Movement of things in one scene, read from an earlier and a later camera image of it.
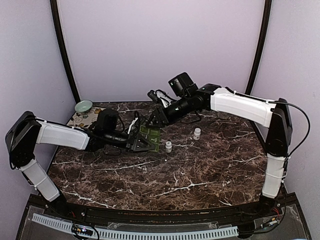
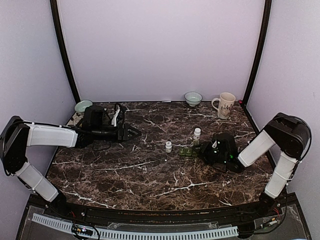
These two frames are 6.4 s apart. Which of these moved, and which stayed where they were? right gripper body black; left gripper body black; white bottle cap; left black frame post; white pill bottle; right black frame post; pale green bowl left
Moved: left gripper body black; right gripper body black
Stayed: white bottle cap; white pill bottle; right black frame post; pale green bowl left; left black frame post
